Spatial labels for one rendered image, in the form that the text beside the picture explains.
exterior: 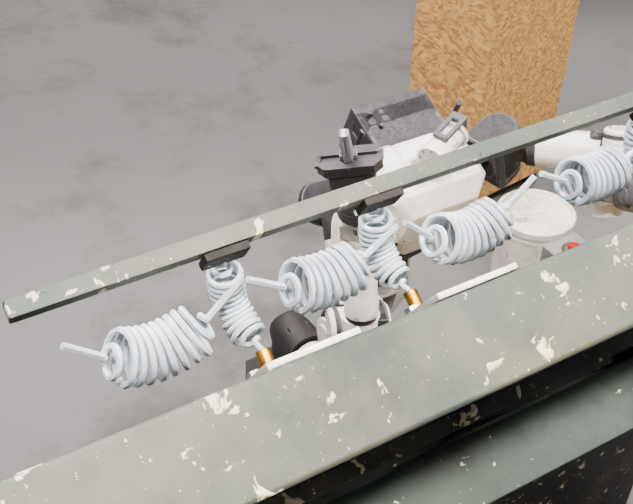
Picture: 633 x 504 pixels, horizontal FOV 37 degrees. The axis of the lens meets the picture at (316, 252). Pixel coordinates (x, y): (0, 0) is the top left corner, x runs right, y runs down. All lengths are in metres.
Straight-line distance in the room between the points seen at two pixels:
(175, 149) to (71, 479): 3.92
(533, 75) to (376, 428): 3.30
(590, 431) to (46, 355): 2.71
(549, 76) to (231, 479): 3.49
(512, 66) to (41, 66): 2.68
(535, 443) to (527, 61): 2.95
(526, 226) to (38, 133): 2.46
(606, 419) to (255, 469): 0.55
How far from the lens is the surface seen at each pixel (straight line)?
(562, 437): 1.21
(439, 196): 2.15
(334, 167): 1.73
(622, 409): 1.26
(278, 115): 4.91
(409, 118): 2.23
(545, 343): 0.97
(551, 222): 3.71
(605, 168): 1.24
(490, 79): 3.89
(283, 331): 3.17
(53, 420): 3.46
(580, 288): 1.01
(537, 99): 4.19
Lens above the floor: 2.55
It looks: 39 degrees down
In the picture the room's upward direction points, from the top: 1 degrees clockwise
